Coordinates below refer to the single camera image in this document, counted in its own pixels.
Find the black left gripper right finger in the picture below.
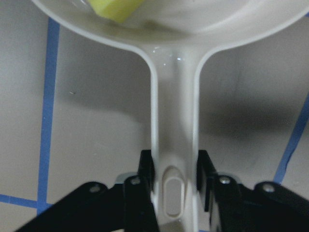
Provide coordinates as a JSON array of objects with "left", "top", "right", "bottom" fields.
[{"left": 197, "top": 150, "right": 309, "bottom": 232}]

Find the yellow green sponge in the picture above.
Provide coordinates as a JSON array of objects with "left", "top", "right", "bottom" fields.
[{"left": 88, "top": 0, "right": 144, "bottom": 23}]

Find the beige plastic dustpan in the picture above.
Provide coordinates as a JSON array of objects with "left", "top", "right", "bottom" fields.
[{"left": 35, "top": 0, "right": 309, "bottom": 232}]

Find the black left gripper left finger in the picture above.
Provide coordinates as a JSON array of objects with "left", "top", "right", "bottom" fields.
[{"left": 18, "top": 150, "right": 159, "bottom": 232}]

